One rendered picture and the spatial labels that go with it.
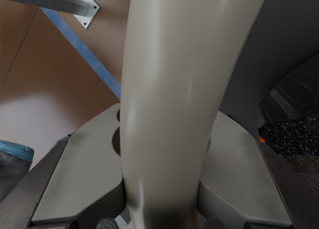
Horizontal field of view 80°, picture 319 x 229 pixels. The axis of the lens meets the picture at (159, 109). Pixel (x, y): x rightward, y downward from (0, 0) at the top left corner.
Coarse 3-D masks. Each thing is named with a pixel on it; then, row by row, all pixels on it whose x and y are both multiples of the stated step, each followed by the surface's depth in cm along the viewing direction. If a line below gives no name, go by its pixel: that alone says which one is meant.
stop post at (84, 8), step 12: (12, 0) 97; (24, 0) 102; (36, 0) 107; (48, 0) 112; (60, 0) 118; (72, 0) 128; (84, 0) 141; (72, 12) 133; (84, 12) 141; (96, 12) 141; (84, 24) 145
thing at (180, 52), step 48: (144, 0) 4; (192, 0) 3; (240, 0) 3; (144, 48) 4; (192, 48) 4; (240, 48) 4; (144, 96) 5; (192, 96) 4; (144, 144) 5; (192, 144) 5; (144, 192) 6; (192, 192) 7
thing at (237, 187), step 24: (216, 120) 10; (216, 144) 9; (240, 144) 9; (216, 168) 7; (240, 168) 7; (264, 168) 7; (216, 192) 6; (240, 192) 6; (264, 192) 6; (216, 216) 7; (240, 216) 6; (264, 216) 6; (288, 216) 6
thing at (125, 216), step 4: (68, 136) 74; (60, 140) 70; (64, 140) 71; (56, 144) 69; (120, 152) 87; (128, 208) 72; (124, 212) 70; (128, 212) 71; (120, 216) 68; (124, 216) 69; (128, 216) 70; (116, 220) 69; (120, 220) 69; (124, 220) 68; (128, 220) 69; (120, 224) 69; (124, 224) 69; (128, 224) 69; (120, 228) 70
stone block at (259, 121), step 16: (304, 64) 97; (288, 80) 94; (304, 80) 80; (272, 96) 91; (288, 96) 78; (304, 96) 68; (272, 112) 76; (288, 112) 67; (304, 112) 59; (272, 128) 69; (288, 128) 63; (304, 128) 57; (272, 144) 68; (288, 144) 62; (304, 144) 57; (288, 160) 64; (304, 160) 58; (304, 176) 63
